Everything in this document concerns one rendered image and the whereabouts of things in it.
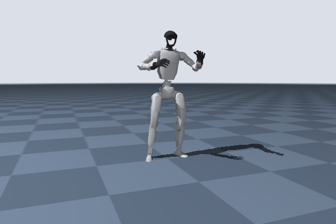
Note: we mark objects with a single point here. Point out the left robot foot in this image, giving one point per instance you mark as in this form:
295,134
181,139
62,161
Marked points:
181,154

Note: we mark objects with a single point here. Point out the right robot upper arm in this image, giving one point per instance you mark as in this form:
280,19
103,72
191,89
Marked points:
150,57

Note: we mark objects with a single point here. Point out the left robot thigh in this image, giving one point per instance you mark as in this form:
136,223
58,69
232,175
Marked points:
180,110

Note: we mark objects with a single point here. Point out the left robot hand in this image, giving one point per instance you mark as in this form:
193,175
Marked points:
200,56

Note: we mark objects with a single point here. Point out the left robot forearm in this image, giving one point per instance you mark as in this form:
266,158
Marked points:
198,65

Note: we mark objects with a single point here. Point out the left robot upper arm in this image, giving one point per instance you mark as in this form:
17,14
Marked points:
187,60

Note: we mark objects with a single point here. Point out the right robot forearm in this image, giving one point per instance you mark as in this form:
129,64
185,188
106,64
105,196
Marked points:
145,66

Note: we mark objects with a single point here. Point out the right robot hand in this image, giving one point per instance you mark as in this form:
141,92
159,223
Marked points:
160,63

